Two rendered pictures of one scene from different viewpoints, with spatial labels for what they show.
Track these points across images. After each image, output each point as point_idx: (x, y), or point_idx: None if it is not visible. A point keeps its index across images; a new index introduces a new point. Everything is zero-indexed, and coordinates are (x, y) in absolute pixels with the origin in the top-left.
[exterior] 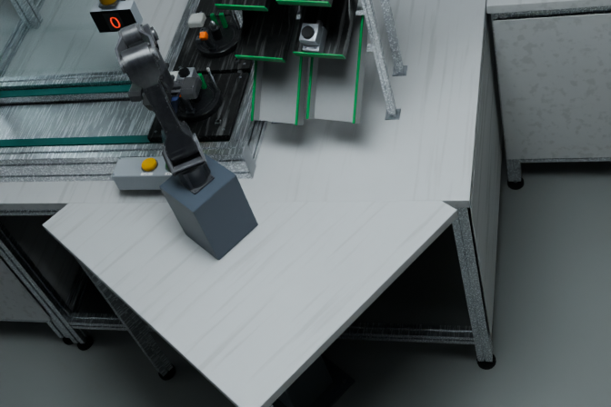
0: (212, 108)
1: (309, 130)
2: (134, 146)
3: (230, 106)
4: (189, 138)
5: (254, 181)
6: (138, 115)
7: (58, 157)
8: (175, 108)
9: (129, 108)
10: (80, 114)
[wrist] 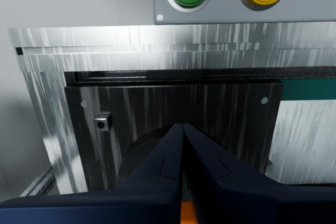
0: (124, 160)
1: (16, 129)
2: (316, 57)
3: (97, 165)
4: None
5: (57, 25)
6: (301, 153)
7: None
8: (163, 138)
9: (320, 168)
10: None
